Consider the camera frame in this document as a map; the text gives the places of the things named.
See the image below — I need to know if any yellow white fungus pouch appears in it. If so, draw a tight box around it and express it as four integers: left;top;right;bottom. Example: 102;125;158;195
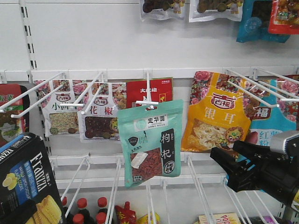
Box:
181;71;251;159

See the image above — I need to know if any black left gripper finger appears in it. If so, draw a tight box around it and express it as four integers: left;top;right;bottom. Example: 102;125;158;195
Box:
0;200;37;224

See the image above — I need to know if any red pouch top right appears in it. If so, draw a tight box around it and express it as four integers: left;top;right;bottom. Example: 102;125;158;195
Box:
268;0;299;35

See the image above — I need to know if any white Sichuan pepper pouch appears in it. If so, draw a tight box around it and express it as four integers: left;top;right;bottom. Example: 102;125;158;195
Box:
78;82;127;142

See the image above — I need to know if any white centre display hook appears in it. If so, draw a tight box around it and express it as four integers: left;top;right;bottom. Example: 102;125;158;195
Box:
135;70;159;110

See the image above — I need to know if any black Franzzi cookie box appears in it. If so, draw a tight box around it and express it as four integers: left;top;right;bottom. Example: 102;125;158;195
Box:
0;133;66;224

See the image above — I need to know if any blue sweet potato noodle pouch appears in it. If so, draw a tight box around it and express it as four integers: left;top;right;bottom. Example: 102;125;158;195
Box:
245;78;299;146

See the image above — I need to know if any white mushroom pouch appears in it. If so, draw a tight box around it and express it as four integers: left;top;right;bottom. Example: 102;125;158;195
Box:
189;0;243;22
139;0;185;21

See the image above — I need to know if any red-capped soy sauce bottle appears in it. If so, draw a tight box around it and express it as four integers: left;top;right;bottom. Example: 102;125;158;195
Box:
72;198;95;224

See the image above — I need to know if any teal goji berry pouch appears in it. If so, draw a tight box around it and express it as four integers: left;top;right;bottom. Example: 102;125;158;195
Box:
118;99;184;188

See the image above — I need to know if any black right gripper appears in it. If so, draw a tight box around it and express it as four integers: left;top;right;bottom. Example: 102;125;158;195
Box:
210;140;299;203

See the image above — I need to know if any red snack bag far left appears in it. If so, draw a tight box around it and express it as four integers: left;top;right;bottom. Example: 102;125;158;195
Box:
0;84;30;146

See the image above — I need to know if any cream Pocky style box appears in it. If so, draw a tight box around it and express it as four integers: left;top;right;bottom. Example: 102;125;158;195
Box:
199;213;241;224

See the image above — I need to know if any blue pouch top right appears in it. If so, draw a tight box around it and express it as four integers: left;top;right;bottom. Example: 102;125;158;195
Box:
236;0;290;43

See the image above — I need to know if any red spouted sauce pouch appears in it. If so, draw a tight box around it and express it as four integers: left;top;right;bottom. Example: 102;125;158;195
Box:
114;201;137;224

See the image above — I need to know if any white fennel seed pouch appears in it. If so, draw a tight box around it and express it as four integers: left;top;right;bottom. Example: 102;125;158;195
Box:
37;79;87;137

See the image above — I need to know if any yellow snack bag bottom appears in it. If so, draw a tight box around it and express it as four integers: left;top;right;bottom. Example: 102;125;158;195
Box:
136;211;162;224

